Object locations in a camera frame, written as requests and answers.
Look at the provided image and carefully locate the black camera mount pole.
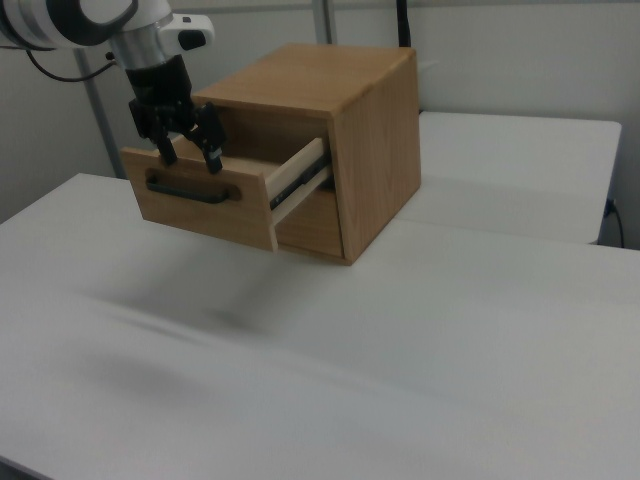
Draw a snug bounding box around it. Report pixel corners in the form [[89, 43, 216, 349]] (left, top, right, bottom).
[[396, 0, 417, 49]]

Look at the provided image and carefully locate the black power cable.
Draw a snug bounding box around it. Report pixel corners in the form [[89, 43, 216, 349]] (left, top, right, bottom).
[[604, 198, 627, 249]]

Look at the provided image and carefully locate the black drawer slide rail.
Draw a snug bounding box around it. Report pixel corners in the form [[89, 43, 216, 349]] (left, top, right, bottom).
[[269, 149, 334, 210]]

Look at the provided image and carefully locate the wooden drawer without handle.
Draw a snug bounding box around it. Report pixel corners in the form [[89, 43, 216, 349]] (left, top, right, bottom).
[[276, 188, 347, 262]]

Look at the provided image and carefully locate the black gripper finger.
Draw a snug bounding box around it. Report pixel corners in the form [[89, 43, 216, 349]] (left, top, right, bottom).
[[181, 101, 227, 176], [129, 101, 178, 168]]

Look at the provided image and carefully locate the wooden drawer with black handle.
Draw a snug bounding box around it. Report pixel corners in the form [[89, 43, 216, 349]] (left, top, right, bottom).
[[121, 137, 334, 253]]

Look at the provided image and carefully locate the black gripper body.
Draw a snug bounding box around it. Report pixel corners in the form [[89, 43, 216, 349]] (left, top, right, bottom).
[[124, 55, 195, 110]]

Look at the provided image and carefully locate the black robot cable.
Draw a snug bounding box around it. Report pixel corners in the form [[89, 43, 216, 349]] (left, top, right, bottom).
[[25, 48, 119, 84]]

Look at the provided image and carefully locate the wooden two-drawer cabinet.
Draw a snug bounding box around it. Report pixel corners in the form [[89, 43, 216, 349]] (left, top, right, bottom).
[[191, 42, 424, 267]]

